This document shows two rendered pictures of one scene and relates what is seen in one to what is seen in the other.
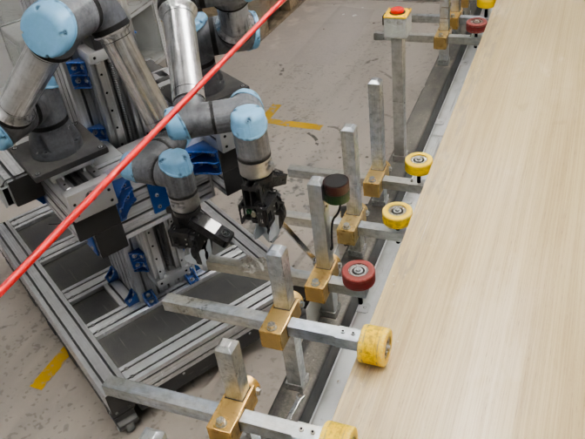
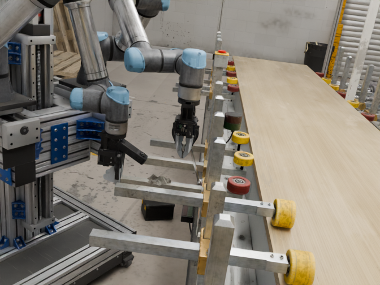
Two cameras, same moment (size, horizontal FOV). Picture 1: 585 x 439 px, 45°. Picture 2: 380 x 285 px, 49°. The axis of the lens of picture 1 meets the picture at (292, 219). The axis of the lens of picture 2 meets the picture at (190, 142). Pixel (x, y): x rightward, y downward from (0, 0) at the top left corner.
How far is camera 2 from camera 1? 79 cm
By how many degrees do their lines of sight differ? 27
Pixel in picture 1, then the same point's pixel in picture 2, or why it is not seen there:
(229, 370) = (218, 208)
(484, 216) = (296, 160)
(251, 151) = (195, 77)
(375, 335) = (288, 203)
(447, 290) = (300, 191)
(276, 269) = (218, 155)
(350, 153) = not seen: hidden behind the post
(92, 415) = not seen: outside the picture
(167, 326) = (35, 262)
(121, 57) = (83, 19)
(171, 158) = (119, 90)
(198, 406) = (182, 245)
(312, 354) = not seen: hidden behind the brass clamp
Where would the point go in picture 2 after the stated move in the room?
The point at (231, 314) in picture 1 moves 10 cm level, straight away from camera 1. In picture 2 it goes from (175, 194) to (159, 179)
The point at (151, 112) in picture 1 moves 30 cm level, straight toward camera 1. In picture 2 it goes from (95, 64) to (133, 87)
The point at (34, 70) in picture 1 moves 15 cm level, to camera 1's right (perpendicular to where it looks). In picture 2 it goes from (22, 9) to (72, 14)
